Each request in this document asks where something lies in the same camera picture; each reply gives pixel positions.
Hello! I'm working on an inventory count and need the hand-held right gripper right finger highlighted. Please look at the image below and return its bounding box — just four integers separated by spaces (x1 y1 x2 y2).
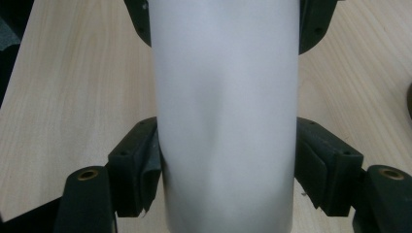
294 116 364 217

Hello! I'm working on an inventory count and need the single white paper cup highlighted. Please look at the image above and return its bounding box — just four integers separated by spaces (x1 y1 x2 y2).
147 0 300 233

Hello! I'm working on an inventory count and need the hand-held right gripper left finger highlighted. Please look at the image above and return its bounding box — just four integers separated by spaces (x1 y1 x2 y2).
107 116 162 218

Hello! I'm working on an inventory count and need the black wire cup holder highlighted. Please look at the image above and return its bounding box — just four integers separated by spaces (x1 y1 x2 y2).
406 83 412 120

